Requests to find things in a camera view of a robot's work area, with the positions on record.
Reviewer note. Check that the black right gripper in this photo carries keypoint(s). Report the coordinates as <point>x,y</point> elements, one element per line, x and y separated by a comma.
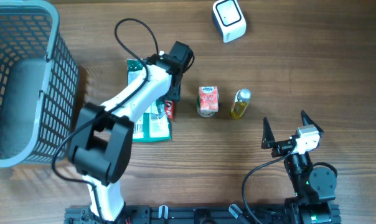
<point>279,147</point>

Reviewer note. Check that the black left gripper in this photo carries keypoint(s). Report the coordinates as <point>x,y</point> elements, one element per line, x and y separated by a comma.
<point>176,96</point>

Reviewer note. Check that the red Nescafe sachet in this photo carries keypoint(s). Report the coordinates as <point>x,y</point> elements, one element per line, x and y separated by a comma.
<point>169,109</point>

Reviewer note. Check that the orange Kleenex tissue pack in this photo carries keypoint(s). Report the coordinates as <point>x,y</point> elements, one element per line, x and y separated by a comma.
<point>208,99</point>

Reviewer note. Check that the green 3M gloves package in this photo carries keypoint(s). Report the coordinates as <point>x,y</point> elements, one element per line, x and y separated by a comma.
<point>153,125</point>

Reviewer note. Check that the yellow dish soap bottle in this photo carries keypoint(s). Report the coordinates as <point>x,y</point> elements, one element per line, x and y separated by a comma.
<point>240,104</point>

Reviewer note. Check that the green lidded jar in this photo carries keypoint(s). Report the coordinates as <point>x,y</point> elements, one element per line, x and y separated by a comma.
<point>205,114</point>

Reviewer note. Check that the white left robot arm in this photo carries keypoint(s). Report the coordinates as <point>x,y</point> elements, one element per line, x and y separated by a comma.
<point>101,147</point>

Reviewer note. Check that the white barcode scanner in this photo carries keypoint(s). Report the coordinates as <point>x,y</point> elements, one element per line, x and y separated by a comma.
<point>228,19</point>

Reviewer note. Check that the grey plastic shopping basket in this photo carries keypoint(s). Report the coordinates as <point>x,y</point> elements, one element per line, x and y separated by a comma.
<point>38,84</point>

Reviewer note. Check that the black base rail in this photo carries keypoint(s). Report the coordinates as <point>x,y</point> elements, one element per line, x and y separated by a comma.
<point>270,213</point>

